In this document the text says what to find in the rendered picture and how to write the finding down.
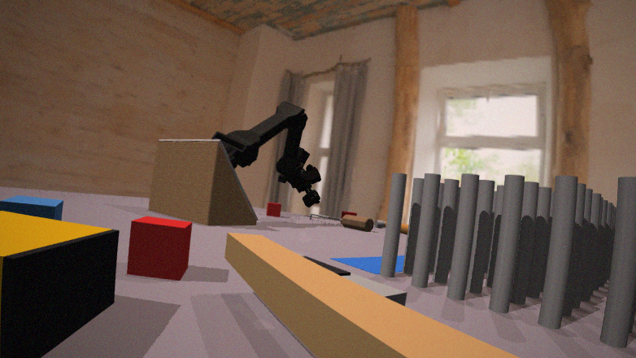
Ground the blue rectangular block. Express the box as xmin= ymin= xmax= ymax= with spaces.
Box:
xmin=0 ymin=195 xmax=63 ymax=221

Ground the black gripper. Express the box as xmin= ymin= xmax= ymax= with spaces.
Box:
xmin=291 ymin=168 xmax=320 ymax=207

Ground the tan flat bar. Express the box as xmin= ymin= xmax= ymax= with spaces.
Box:
xmin=224 ymin=233 xmax=519 ymax=358

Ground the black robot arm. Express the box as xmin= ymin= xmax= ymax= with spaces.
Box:
xmin=211 ymin=102 xmax=321 ymax=188

